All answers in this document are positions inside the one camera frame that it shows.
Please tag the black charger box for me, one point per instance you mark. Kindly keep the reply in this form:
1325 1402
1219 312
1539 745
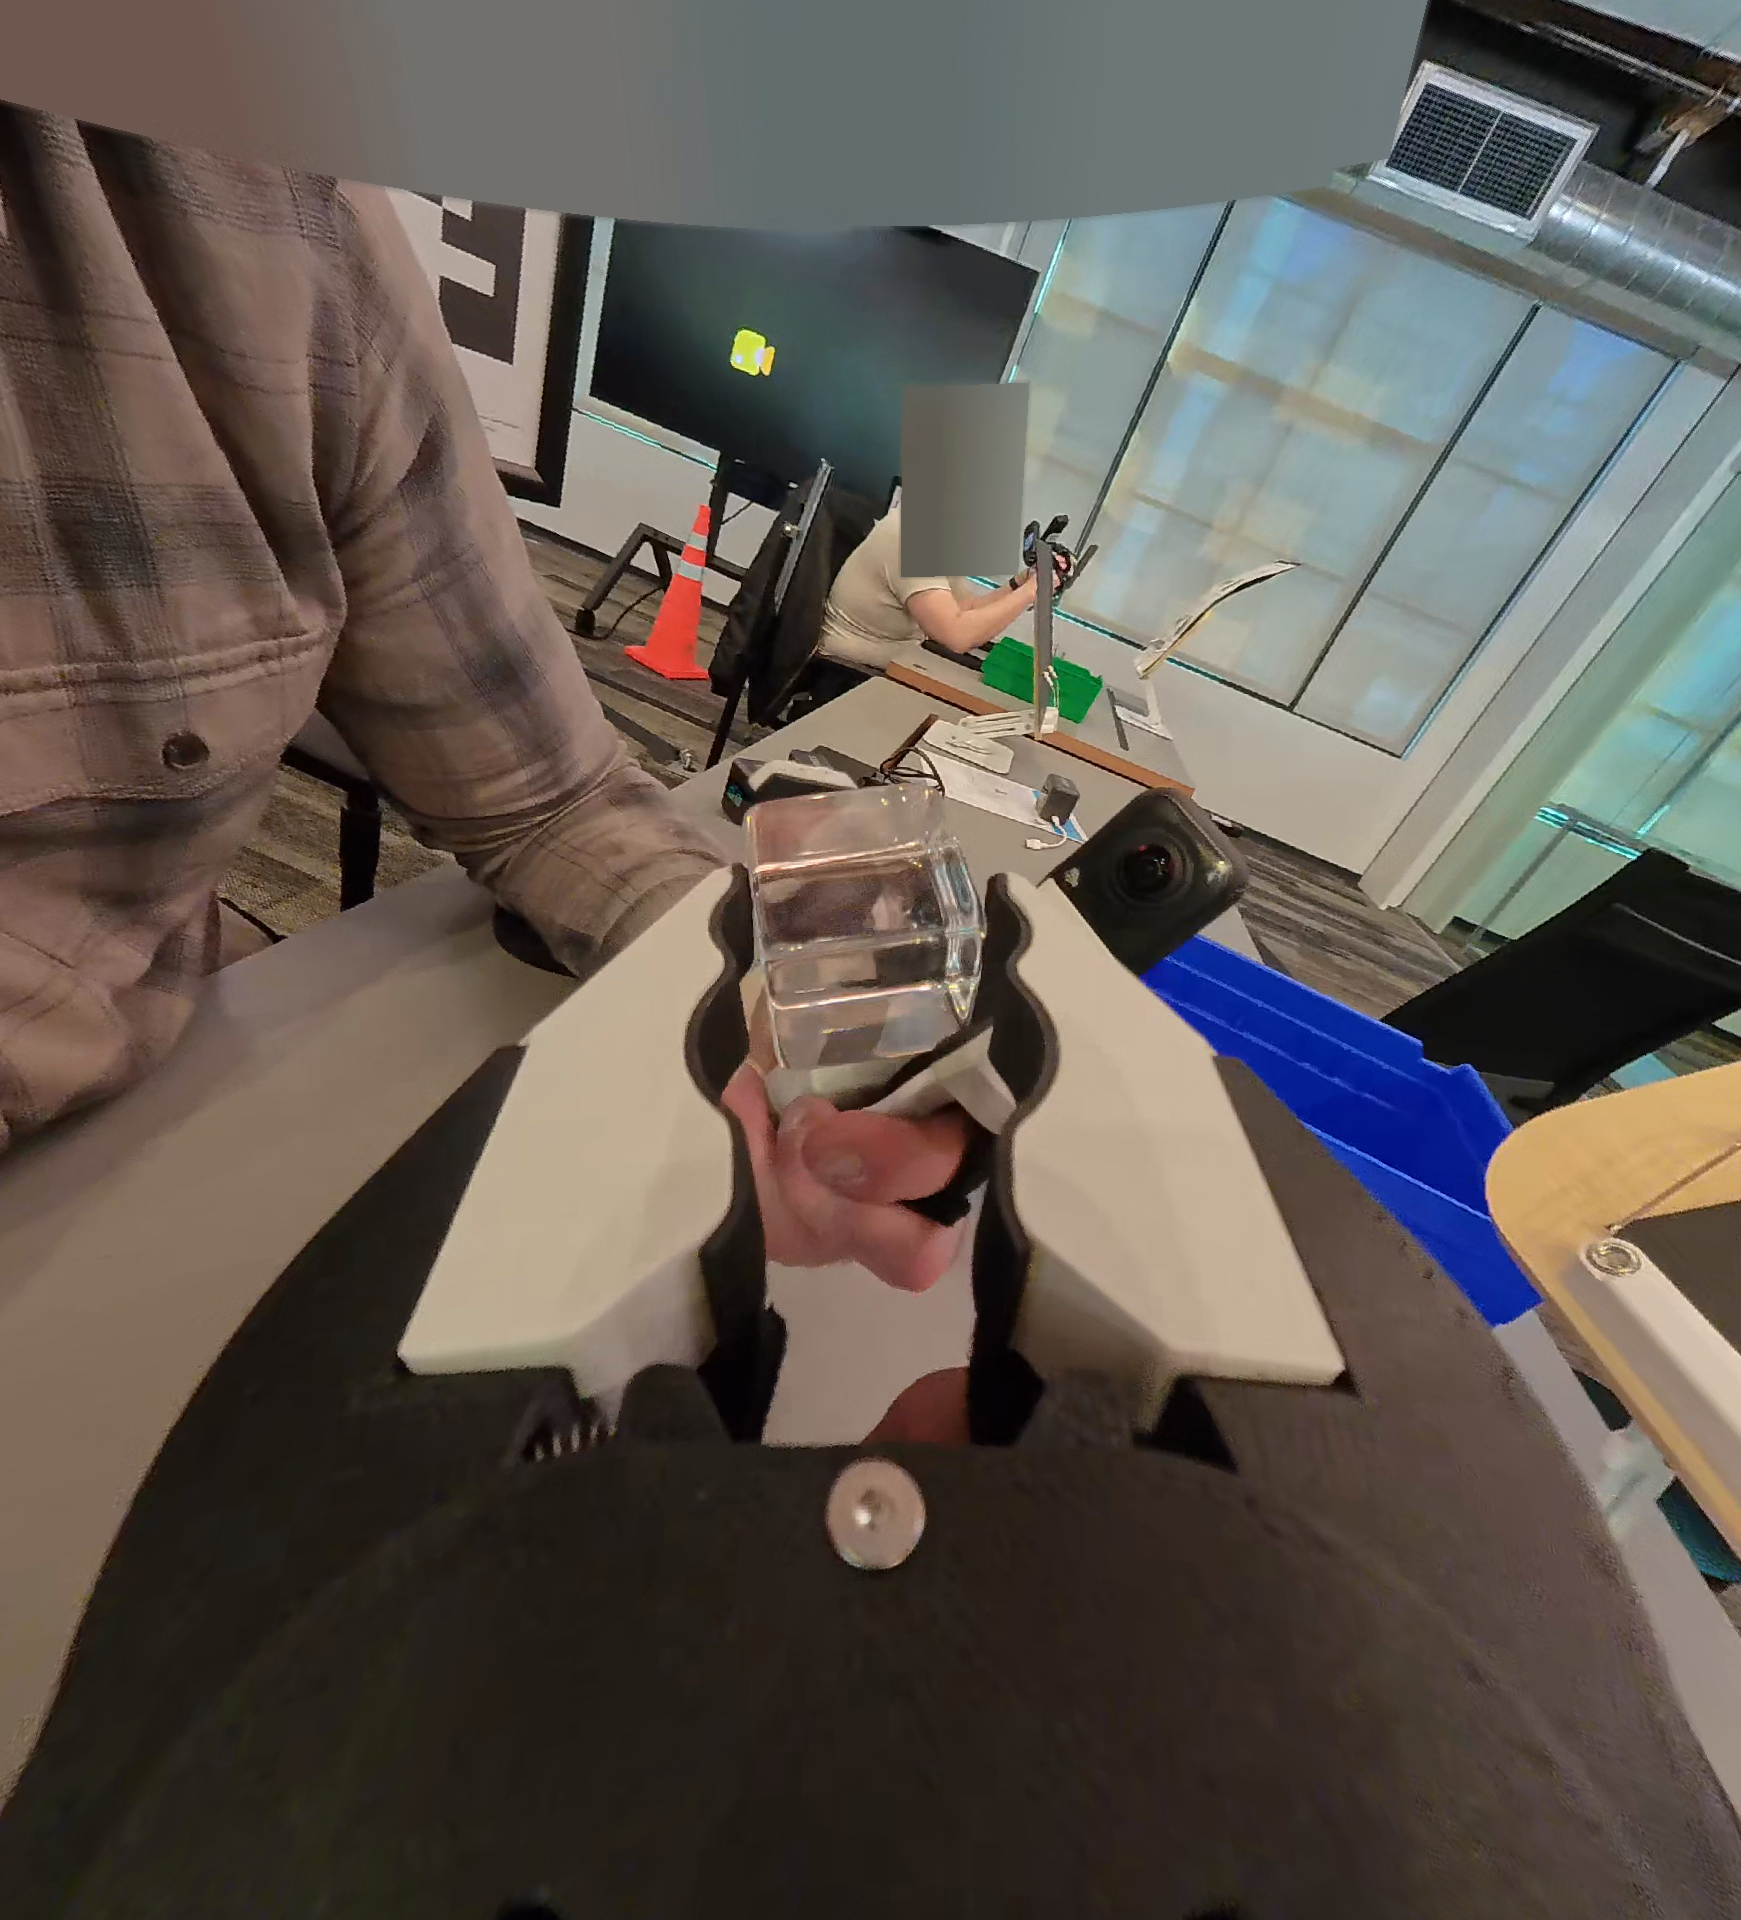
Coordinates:
752 795

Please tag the silver ventilation duct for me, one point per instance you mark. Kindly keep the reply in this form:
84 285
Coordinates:
1680 255

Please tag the white display stand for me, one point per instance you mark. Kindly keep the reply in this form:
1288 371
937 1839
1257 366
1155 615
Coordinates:
1561 1170

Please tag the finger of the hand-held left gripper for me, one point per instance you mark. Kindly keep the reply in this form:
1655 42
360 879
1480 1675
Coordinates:
958 1067

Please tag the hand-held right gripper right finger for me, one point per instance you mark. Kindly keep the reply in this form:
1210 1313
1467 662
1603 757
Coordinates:
1171 1201

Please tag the thin grey monitor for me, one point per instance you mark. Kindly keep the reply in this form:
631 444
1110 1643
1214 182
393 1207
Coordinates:
1043 644

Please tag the clear acrylic cube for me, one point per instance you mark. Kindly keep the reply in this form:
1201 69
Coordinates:
863 930

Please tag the green plastic bin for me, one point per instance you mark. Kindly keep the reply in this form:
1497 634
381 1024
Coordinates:
1019 675

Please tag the orange traffic cone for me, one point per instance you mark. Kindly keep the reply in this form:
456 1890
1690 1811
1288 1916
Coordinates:
679 615

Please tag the person's plaid shirt torso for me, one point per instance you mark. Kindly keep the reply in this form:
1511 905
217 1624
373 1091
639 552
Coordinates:
105 601

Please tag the black round pad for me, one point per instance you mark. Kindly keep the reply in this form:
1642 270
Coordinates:
532 945

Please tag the blue plastic bin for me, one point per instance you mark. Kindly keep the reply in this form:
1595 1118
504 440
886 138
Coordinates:
1351 1110

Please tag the person's left hand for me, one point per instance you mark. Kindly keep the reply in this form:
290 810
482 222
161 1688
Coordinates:
841 1201

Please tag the person's left forearm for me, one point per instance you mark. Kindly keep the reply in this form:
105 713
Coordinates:
511 720

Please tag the black office chair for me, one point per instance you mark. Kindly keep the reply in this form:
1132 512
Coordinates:
1605 975

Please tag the white air vent grille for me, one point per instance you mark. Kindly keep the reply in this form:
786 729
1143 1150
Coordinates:
1485 151

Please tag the small black power adapter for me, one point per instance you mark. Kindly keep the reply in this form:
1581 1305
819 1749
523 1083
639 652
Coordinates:
1059 799

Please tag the black display panel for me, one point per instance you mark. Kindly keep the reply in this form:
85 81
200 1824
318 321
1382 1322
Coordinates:
841 315

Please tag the black white framed poster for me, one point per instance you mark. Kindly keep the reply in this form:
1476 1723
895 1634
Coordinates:
511 330

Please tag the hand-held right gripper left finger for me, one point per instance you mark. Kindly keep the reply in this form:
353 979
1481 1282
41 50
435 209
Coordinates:
587 1184

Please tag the white curved book stand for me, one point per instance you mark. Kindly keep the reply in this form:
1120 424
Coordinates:
1217 609

